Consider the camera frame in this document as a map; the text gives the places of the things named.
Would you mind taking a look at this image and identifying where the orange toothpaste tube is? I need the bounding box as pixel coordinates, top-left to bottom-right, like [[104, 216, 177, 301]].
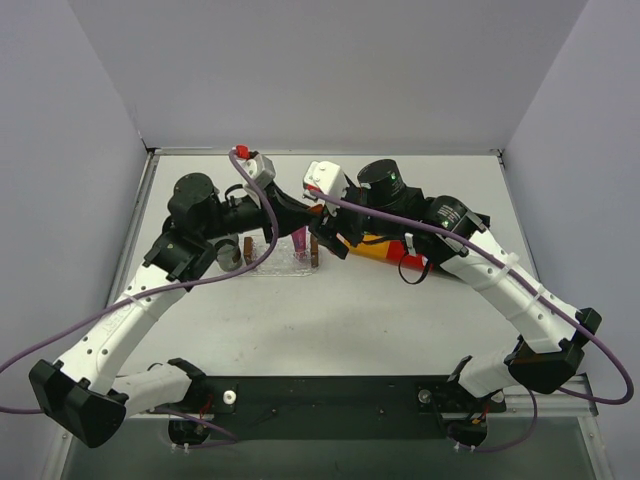
[[306, 204, 324, 216]]

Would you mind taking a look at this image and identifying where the pink toothpaste tube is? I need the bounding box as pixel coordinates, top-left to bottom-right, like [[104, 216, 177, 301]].
[[291, 227, 307, 262]]

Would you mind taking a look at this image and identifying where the clear textured acrylic tray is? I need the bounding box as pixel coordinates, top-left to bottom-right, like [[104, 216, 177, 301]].
[[248, 233, 319, 277]]

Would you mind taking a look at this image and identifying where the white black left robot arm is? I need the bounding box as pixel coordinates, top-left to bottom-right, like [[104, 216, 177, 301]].
[[29, 173, 319, 448]]

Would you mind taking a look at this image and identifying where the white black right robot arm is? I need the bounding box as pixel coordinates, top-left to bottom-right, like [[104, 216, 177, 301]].
[[302, 159, 601, 398]]

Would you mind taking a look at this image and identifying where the brown wooden tray end block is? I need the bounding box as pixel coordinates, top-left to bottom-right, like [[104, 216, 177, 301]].
[[243, 236, 258, 266]]

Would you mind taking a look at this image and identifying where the yellow plastic bin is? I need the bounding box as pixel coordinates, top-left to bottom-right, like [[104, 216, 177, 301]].
[[349, 239, 404, 263]]

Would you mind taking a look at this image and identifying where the red plastic bin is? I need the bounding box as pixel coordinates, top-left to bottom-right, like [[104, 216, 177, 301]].
[[386, 250, 428, 271]]

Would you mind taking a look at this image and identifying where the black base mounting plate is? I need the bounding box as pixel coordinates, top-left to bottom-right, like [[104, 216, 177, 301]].
[[167, 375, 506, 447]]

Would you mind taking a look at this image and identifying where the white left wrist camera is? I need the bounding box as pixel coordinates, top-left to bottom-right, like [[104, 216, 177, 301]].
[[234, 145, 276, 189]]

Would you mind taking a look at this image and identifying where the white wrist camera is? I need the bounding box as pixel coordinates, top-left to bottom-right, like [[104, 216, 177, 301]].
[[302, 161, 349, 200], [234, 145, 276, 189]]

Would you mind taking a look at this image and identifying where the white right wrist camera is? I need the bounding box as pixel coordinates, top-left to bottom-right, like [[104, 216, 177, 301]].
[[302, 161, 349, 200]]

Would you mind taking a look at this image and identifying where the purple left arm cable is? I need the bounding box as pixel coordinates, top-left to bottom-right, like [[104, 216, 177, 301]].
[[0, 147, 279, 449]]

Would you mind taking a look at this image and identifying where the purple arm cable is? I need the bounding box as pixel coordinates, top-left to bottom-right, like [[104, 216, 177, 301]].
[[0, 147, 279, 449], [303, 185, 634, 453]]

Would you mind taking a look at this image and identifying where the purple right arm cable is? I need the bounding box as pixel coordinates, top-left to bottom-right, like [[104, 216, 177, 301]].
[[303, 185, 634, 453]]

